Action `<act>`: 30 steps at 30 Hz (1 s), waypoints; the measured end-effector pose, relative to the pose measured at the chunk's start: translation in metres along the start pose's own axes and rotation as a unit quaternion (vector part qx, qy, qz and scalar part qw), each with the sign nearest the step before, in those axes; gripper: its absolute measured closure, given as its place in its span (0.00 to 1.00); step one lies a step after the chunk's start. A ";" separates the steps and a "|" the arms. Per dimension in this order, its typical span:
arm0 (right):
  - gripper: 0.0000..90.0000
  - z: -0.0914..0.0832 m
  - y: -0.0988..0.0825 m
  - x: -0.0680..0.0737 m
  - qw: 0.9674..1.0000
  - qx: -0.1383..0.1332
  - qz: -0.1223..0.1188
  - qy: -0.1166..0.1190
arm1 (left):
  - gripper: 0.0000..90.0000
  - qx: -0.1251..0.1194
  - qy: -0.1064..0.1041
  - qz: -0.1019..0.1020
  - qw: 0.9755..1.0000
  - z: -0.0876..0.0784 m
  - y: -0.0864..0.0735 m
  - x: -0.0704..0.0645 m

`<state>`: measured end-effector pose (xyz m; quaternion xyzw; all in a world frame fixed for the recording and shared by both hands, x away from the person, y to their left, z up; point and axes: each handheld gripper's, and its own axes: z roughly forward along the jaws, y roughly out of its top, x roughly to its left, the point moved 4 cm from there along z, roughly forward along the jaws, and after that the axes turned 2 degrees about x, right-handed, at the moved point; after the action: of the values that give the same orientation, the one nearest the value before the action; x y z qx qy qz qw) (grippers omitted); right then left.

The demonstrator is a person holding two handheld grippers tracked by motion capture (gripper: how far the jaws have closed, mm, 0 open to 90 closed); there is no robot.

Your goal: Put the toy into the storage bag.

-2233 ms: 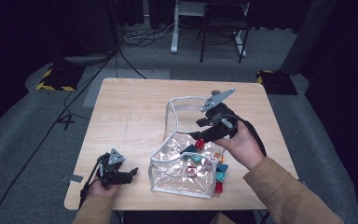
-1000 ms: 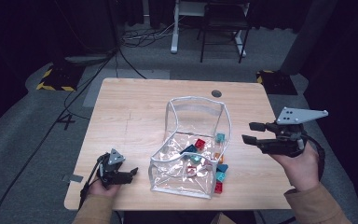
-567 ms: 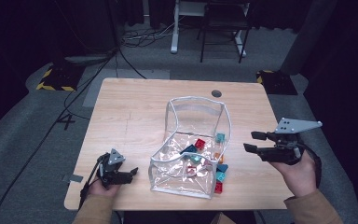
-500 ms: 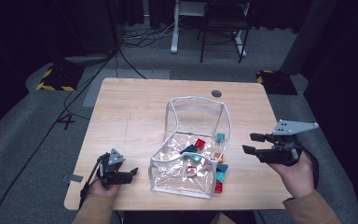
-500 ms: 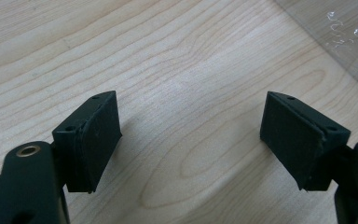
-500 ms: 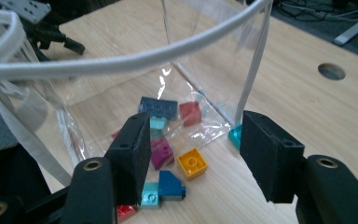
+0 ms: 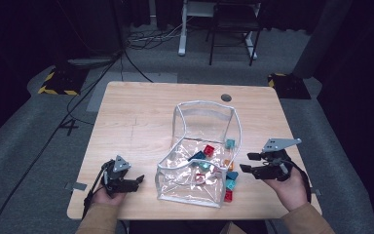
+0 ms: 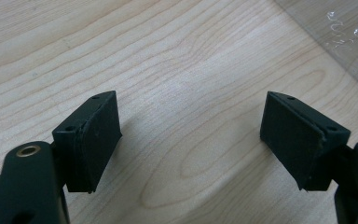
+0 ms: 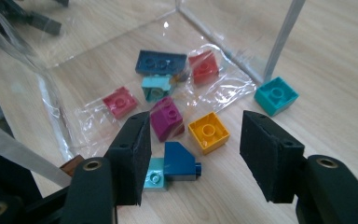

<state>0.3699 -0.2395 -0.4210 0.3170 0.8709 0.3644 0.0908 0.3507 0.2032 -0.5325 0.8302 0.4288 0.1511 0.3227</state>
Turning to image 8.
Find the clear plastic zipper bag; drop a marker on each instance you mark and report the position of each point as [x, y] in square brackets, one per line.
[354, 46]

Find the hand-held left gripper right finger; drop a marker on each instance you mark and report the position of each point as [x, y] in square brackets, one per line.
[298, 140]

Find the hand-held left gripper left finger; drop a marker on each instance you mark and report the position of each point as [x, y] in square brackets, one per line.
[90, 143]

